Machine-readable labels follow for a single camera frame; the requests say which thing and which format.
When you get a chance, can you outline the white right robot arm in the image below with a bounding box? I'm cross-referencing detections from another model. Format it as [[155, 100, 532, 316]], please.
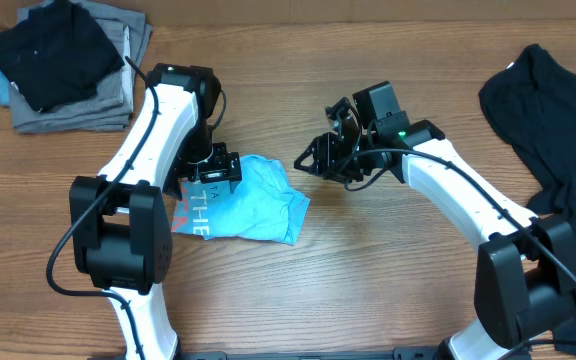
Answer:
[[294, 81, 576, 359]]

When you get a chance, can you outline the folded light blue shirt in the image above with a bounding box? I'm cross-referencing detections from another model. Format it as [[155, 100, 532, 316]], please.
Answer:
[[0, 71, 10, 107]]

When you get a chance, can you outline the folded black shirt on stack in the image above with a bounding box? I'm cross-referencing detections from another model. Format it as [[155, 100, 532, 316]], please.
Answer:
[[0, 1, 123, 112]]

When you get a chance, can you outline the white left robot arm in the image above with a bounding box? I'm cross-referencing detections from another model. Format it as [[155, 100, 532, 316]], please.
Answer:
[[64, 63, 242, 359]]

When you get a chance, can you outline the black shirt at right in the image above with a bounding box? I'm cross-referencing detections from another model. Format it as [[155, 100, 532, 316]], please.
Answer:
[[477, 42, 576, 359]]

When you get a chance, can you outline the folded grey shirt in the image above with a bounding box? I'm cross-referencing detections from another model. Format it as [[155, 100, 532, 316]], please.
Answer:
[[8, 1, 152, 133]]

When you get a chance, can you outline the light blue t-shirt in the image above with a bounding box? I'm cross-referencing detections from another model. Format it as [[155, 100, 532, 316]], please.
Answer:
[[171, 155, 310, 245]]

